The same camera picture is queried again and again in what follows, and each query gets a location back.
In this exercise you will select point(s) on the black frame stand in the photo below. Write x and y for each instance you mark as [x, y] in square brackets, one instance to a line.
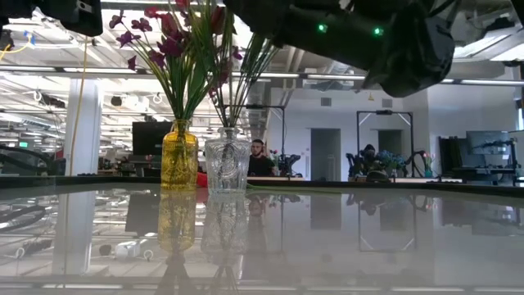
[385, 112]
[266, 106]

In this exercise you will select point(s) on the black table frame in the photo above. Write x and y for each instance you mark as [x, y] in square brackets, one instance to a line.
[102, 180]

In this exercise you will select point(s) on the white pillar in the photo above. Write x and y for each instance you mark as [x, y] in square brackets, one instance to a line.
[88, 123]

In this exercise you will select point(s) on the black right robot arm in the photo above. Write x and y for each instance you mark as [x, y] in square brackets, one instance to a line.
[348, 41]

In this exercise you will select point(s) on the silver air duct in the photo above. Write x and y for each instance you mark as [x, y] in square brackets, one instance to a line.
[262, 102]

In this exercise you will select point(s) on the blue flower bunch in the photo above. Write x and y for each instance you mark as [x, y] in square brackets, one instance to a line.
[389, 157]

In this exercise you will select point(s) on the person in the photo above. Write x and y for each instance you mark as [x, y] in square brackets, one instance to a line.
[260, 166]
[369, 152]

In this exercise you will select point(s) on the dark gray door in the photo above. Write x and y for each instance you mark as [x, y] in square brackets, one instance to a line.
[391, 141]

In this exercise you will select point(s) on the square wall vent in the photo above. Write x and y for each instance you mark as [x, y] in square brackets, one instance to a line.
[387, 103]
[326, 101]

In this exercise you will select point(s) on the amber glass vase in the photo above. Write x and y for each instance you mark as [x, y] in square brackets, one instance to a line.
[179, 164]

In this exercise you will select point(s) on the black monitor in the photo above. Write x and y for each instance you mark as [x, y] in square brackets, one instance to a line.
[147, 137]

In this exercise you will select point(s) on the clear glass vase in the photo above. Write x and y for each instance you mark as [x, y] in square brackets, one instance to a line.
[227, 168]

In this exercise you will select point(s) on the red flower sprig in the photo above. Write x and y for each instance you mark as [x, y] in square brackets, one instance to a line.
[256, 57]

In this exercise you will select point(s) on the black background robot arm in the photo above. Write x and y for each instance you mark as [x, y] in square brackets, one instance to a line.
[288, 162]

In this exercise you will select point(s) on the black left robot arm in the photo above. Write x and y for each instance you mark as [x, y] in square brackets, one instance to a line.
[82, 20]

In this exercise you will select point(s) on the gray monitor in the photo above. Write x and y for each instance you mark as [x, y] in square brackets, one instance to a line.
[487, 141]

